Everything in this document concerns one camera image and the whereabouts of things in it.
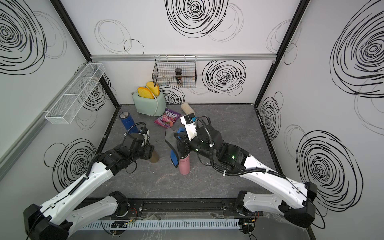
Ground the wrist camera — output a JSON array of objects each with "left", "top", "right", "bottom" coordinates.
[
  {"left": 181, "top": 113, "right": 197, "bottom": 141},
  {"left": 139, "top": 127, "right": 150, "bottom": 148}
]

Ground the clear jar of oats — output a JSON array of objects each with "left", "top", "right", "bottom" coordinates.
[{"left": 181, "top": 102, "right": 196, "bottom": 115}]

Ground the blue and grey cloth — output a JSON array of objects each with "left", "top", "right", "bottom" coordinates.
[{"left": 165, "top": 128, "right": 181, "bottom": 168}]

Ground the purple candy bag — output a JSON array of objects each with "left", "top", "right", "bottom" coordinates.
[{"left": 154, "top": 109, "right": 181, "bottom": 128}]

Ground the gold thermos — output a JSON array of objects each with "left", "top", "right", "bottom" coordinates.
[{"left": 149, "top": 150, "right": 160, "bottom": 163}]

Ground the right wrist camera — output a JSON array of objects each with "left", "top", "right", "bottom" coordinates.
[{"left": 181, "top": 113, "right": 197, "bottom": 141}]

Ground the blue thermos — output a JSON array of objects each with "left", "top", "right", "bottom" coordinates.
[{"left": 119, "top": 112, "right": 139, "bottom": 134}]

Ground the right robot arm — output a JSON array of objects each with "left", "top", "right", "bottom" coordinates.
[{"left": 174, "top": 114, "right": 317, "bottom": 228}]

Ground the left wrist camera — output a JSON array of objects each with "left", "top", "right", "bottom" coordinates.
[{"left": 139, "top": 127, "right": 150, "bottom": 148}]

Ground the black wire basket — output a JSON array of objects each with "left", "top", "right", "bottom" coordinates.
[{"left": 152, "top": 55, "right": 197, "bottom": 88}]

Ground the dark spice bottle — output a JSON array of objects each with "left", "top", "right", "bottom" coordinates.
[{"left": 175, "top": 68, "right": 183, "bottom": 86}]

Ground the pink thermos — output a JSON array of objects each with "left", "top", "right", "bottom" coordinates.
[{"left": 179, "top": 155, "right": 191, "bottom": 176}]

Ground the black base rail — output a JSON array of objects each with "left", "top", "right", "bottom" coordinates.
[{"left": 71, "top": 197, "right": 304, "bottom": 217}]

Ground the yellow toast slice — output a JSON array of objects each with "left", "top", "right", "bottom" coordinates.
[
  {"left": 146, "top": 81, "right": 160, "bottom": 98},
  {"left": 138, "top": 87, "right": 155, "bottom": 99}
]

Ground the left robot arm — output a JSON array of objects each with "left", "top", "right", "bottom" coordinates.
[{"left": 23, "top": 122, "right": 154, "bottom": 240}]

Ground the white mesh wall shelf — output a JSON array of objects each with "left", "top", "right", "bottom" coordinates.
[{"left": 45, "top": 63, "right": 106, "bottom": 125}]

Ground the front yellow toast slice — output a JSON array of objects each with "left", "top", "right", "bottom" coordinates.
[{"left": 138, "top": 87, "right": 155, "bottom": 99}]

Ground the rear yellow toast slice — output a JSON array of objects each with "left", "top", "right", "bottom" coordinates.
[{"left": 146, "top": 81, "right": 160, "bottom": 98}]

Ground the white slotted cable duct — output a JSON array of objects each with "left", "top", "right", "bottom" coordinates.
[{"left": 81, "top": 219, "right": 241, "bottom": 232}]

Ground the mint green toaster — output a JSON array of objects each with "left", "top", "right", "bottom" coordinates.
[{"left": 132, "top": 91, "right": 167, "bottom": 117}]

